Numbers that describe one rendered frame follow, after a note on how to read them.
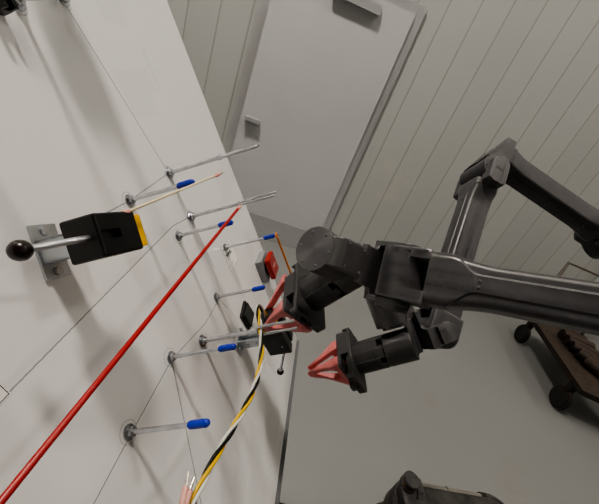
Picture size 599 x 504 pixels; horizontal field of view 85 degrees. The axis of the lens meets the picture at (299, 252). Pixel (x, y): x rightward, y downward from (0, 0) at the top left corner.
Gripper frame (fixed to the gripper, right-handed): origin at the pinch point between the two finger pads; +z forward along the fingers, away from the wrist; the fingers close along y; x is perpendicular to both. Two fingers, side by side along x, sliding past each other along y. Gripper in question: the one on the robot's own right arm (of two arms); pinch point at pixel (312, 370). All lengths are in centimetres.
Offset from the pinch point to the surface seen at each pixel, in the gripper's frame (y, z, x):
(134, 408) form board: 19.8, 5.0, -30.2
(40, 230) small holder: 13.8, 1.3, -47.7
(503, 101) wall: -256, -135, 86
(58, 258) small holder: 15.6, 0.3, -45.5
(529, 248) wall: -239, -133, 241
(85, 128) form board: 1, 1, -52
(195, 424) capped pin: 22.1, -2.2, -28.6
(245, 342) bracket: 0.4, 6.4, -13.5
